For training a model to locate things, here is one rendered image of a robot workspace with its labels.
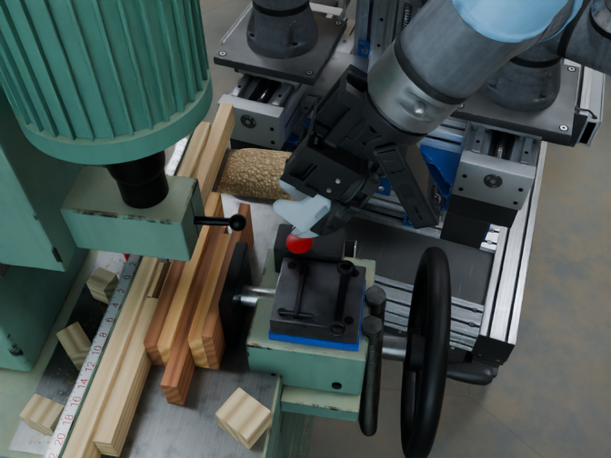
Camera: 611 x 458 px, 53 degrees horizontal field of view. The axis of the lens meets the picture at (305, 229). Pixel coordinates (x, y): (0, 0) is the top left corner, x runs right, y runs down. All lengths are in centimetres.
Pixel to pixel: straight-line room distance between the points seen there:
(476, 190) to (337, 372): 61
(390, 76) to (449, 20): 7
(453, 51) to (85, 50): 26
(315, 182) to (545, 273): 155
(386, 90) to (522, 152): 74
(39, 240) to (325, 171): 32
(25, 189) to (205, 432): 32
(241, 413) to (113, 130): 33
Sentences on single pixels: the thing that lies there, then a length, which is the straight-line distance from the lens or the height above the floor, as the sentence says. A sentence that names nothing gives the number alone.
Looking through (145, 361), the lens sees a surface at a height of 93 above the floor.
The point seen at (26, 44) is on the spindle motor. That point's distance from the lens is 49.
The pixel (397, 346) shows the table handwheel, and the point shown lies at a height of 83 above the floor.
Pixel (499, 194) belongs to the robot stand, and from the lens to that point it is 121.
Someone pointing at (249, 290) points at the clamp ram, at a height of 96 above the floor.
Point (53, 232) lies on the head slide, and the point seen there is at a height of 106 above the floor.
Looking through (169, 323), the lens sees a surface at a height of 96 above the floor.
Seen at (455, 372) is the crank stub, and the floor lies 91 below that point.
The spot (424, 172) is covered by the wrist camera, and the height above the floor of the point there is 114.
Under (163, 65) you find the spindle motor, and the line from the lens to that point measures 50.
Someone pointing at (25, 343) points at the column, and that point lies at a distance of 89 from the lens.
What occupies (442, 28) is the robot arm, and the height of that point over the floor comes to 132.
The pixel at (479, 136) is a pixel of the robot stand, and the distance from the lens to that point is 123.
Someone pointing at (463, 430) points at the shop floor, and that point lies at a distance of 172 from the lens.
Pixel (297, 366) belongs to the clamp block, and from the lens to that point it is 71.
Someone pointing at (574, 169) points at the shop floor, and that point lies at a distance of 242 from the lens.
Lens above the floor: 156
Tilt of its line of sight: 50 degrees down
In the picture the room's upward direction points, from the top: straight up
